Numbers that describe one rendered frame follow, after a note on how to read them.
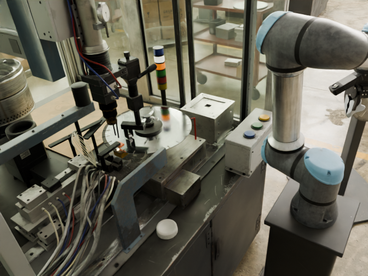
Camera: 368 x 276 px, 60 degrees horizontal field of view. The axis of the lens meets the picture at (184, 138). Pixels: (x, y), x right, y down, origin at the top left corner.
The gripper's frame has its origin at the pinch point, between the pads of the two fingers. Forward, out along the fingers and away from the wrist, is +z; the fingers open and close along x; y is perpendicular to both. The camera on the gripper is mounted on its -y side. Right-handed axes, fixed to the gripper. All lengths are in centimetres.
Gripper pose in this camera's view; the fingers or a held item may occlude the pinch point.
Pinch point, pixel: (346, 114)
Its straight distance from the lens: 144.1
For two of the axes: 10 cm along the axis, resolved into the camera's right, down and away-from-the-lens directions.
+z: 0.6, 8.2, 5.6
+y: 10.0, -1.0, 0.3
